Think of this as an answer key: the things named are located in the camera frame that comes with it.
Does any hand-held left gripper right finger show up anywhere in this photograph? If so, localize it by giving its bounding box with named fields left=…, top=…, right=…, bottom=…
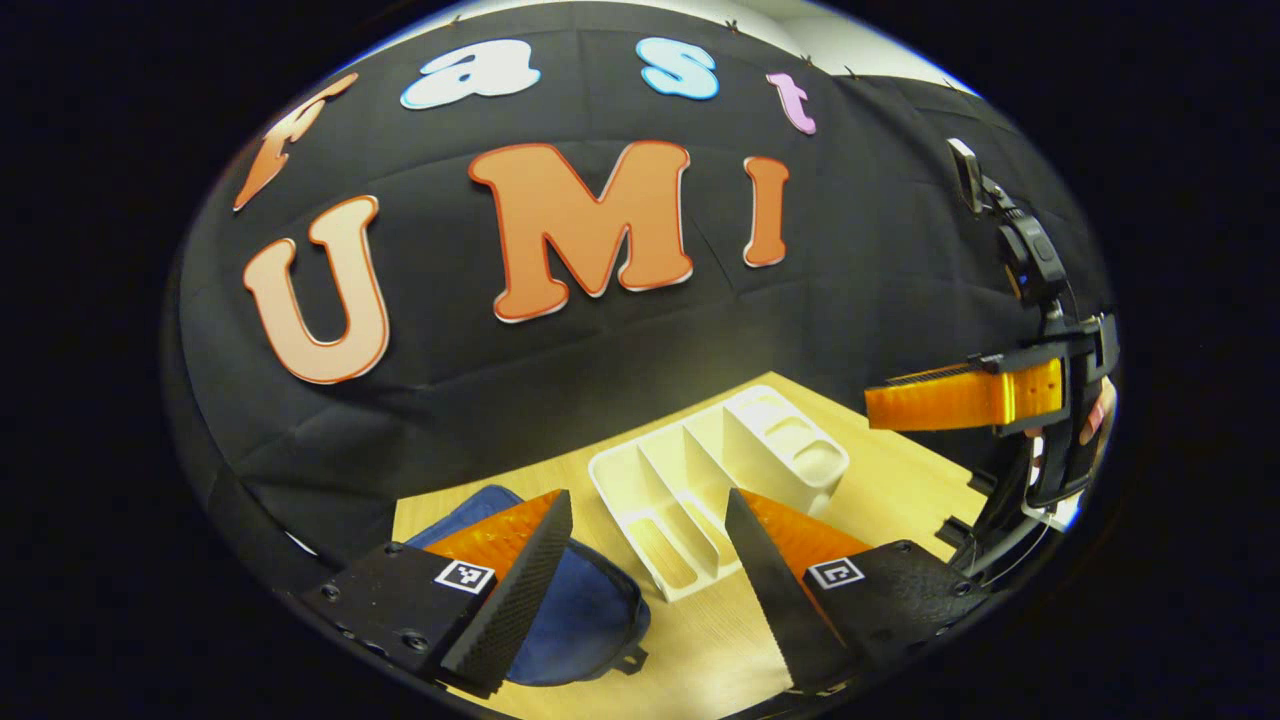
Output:
left=724, top=487, right=993, bottom=697

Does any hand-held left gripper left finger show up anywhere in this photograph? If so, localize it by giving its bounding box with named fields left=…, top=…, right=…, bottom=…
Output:
left=298, top=488, right=576, bottom=699

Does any blue schoolbag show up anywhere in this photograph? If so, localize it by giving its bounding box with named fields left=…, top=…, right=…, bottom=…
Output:
left=405, top=484, right=652, bottom=688

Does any white bookshelf organizer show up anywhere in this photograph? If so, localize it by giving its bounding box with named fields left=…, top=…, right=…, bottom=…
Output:
left=587, top=384, right=851, bottom=603

